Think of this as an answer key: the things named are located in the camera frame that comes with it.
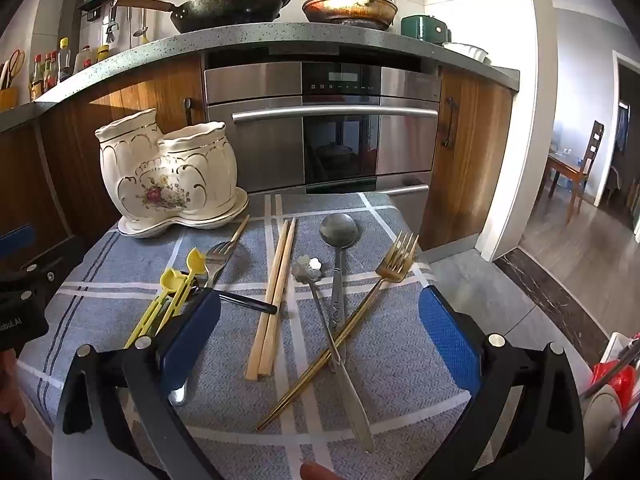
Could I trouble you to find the silver fork with black handle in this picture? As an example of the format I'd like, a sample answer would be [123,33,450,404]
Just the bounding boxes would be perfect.
[205,241,278,316]

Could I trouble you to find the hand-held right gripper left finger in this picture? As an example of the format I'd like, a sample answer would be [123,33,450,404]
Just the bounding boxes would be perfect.
[51,289,223,480]

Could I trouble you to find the orange-handled scissors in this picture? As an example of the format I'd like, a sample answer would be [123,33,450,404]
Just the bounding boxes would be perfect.
[4,49,26,89]

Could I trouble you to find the large silver spoon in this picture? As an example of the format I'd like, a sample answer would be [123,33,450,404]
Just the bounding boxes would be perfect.
[319,213,376,454]

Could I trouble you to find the black wok with wooden handle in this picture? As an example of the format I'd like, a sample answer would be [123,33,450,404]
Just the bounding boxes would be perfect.
[112,0,292,34]

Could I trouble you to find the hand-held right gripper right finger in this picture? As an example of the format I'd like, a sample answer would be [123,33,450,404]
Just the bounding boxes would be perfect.
[415,286,587,480]

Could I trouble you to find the stainless steel oven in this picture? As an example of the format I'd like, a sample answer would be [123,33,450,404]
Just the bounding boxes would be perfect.
[202,50,443,197]

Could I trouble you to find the yellow training chopstick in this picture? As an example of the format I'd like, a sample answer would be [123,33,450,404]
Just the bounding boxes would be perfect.
[123,268,190,350]
[145,248,209,336]

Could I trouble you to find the silver flower-shaped spoon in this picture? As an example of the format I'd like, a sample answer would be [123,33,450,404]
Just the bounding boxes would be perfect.
[292,255,343,373]

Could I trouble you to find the wooden chair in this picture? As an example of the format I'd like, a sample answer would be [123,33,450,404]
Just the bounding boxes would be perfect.
[565,120,606,226]

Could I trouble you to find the wooden cabinet door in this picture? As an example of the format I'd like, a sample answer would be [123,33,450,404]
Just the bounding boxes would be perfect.
[40,55,206,246]
[0,120,68,256]
[420,67,516,252]

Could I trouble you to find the white floral ceramic utensil holder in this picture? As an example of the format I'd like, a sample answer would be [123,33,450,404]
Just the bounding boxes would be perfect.
[95,108,241,223]

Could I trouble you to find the thin wooden stick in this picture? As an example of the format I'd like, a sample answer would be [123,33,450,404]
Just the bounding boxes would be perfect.
[229,215,250,247]

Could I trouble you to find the copper frying pan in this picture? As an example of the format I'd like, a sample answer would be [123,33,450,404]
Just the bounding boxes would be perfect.
[301,0,413,31]

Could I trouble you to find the wooden dining table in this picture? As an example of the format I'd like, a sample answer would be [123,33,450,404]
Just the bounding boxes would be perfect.
[546,152,588,200]

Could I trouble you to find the wooden chopstick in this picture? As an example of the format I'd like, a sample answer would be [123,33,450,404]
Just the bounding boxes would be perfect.
[244,218,291,381]
[257,217,298,380]

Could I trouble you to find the hanging kitchen tongs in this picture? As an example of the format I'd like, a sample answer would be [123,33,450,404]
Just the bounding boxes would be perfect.
[104,6,121,44]

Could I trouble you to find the grey speckled kitchen counter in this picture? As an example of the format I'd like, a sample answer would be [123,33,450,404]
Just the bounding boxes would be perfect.
[0,21,521,133]

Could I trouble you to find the gold fork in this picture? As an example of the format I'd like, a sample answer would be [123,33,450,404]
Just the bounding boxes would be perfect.
[256,231,420,433]

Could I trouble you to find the red plastic item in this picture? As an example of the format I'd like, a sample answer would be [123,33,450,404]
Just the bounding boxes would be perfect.
[590,332,640,411]

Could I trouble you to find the white round container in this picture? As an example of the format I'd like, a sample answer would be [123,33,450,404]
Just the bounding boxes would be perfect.
[582,385,624,467]

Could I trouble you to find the green pot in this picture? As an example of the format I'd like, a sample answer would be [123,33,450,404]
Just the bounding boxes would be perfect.
[401,14,451,45]

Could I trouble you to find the white ceramic holder saucer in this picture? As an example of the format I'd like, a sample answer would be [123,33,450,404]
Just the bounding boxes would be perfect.
[118,187,249,239]

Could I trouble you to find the blue plaid tablecloth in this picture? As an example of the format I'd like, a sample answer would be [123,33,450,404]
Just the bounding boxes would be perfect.
[17,191,501,480]

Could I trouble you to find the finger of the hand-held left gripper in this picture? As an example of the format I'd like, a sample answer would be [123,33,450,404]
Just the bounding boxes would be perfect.
[0,226,86,293]

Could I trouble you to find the row of condiment bottles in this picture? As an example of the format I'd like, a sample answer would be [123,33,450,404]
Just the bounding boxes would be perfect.
[29,36,112,102]

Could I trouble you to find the person's right hand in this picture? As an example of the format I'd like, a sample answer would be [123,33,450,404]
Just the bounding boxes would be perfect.
[299,461,346,480]

